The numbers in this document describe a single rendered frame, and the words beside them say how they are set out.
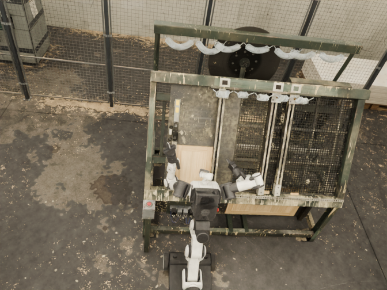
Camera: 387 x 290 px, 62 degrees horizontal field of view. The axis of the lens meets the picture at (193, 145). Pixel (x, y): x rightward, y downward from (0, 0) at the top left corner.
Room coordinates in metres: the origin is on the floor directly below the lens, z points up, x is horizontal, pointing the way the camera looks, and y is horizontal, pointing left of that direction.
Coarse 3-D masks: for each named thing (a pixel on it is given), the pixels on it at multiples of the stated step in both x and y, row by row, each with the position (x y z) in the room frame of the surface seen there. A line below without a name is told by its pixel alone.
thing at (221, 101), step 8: (224, 96) 2.52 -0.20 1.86; (224, 104) 2.58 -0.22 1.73; (216, 120) 2.52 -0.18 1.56; (216, 128) 2.45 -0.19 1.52; (216, 136) 2.41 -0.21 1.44; (216, 144) 2.37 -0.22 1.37; (216, 152) 2.36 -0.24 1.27; (216, 160) 2.30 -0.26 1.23; (216, 168) 2.25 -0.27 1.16; (216, 176) 2.21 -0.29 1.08
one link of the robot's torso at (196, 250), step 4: (192, 220) 1.69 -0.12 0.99; (192, 224) 1.65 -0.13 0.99; (192, 228) 1.64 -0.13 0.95; (192, 232) 1.66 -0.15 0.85; (192, 236) 1.63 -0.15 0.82; (192, 240) 1.62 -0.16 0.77; (196, 240) 1.62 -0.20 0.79; (192, 244) 1.59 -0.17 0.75; (196, 244) 1.60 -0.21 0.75; (200, 244) 1.61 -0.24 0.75; (192, 248) 1.57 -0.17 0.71; (196, 248) 1.58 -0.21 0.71; (200, 248) 1.59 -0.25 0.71; (188, 252) 1.55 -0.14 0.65; (192, 252) 1.55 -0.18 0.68; (196, 252) 1.55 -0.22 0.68; (200, 252) 1.56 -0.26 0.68; (188, 256) 1.53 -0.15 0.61; (192, 256) 1.52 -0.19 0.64; (196, 256) 1.53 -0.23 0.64; (200, 256) 1.54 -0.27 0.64
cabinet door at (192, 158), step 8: (176, 152) 2.29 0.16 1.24; (184, 152) 2.31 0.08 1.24; (192, 152) 2.32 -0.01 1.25; (200, 152) 2.34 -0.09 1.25; (208, 152) 2.35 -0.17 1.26; (184, 160) 2.27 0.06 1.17; (192, 160) 2.28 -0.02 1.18; (200, 160) 2.30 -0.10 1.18; (208, 160) 2.32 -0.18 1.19; (176, 168) 2.21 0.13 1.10; (184, 168) 2.23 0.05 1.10; (192, 168) 2.24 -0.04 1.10; (200, 168) 2.26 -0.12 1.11; (208, 168) 2.27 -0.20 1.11; (176, 176) 2.16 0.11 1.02; (184, 176) 2.18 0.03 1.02; (192, 176) 2.20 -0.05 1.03
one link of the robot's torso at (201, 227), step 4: (196, 220) 1.64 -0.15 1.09; (200, 220) 1.64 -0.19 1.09; (204, 220) 1.65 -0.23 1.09; (196, 224) 1.60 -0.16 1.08; (200, 224) 1.61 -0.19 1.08; (204, 224) 1.62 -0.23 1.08; (208, 224) 1.62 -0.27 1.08; (196, 228) 1.57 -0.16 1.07; (200, 228) 1.58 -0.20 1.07; (204, 228) 1.58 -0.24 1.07; (208, 228) 1.59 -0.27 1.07; (196, 232) 1.55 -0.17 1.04; (200, 232) 1.53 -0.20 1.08; (204, 232) 1.54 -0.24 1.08; (208, 232) 1.57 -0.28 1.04; (196, 236) 1.51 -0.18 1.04; (200, 236) 1.51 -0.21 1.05; (204, 236) 1.51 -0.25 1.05; (208, 236) 1.52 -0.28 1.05; (200, 240) 1.49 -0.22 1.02; (204, 240) 1.50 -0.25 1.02
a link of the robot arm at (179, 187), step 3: (174, 183) 1.86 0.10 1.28; (177, 183) 1.81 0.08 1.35; (180, 183) 1.81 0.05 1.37; (174, 186) 1.81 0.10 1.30; (177, 186) 1.78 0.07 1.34; (180, 186) 1.78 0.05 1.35; (183, 186) 1.79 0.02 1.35; (186, 186) 1.81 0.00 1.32; (174, 189) 1.77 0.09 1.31; (177, 189) 1.76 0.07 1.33; (180, 189) 1.76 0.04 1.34; (183, 189) 1.77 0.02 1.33; (174, 192) 1.74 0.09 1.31; (177, 192) 1.74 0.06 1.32; (180, 192) 1.74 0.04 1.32; (183, 192) 1.76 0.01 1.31; (180, 195) 1.73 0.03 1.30
